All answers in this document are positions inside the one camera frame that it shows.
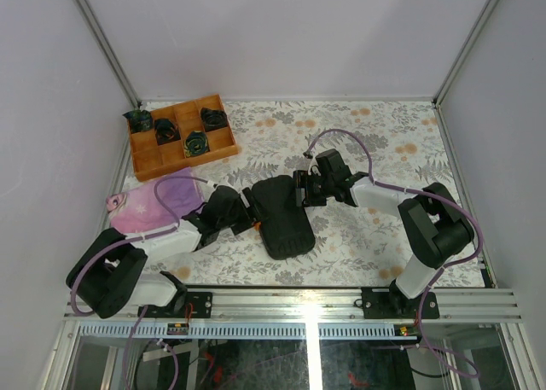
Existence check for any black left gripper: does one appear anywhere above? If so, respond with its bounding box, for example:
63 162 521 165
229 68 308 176
220 189 274 236

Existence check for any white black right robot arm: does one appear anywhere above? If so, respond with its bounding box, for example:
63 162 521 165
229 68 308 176
293 149 474 317

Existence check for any purple cloth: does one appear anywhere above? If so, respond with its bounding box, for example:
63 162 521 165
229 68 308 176
106 168 203 235

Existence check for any grey slotted cable duct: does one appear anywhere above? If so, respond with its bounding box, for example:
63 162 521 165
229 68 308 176
79 322 417 341

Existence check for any black orange rolled tape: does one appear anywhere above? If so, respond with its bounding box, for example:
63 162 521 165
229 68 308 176
154 119 180 145

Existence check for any orange wooden compartment tray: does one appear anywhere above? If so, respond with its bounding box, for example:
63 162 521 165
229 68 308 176
127 94 239 182

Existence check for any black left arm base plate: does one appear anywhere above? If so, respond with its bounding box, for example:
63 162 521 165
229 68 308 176
170 292 213 320

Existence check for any black plastic tool case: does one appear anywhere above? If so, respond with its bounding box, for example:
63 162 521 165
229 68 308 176
251 175 316 260

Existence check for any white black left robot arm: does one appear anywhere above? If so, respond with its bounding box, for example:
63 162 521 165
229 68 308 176
66 185 260 319

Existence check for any aluminium front rail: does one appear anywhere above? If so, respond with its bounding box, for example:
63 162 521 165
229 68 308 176
63 285 524 324

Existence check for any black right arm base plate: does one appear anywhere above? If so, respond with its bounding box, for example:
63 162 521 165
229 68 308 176
361 288 439 320

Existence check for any dark rolled tape far left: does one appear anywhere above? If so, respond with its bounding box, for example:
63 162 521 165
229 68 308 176
123 109 154 134

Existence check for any blue yellow rolled tape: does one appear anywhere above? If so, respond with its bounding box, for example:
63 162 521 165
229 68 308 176
183 131 210 158

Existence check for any black rolled tape right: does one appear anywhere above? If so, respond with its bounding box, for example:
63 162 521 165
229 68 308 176
200 108 228 132

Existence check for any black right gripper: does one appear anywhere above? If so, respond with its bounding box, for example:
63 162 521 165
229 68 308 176
285 173 334 211

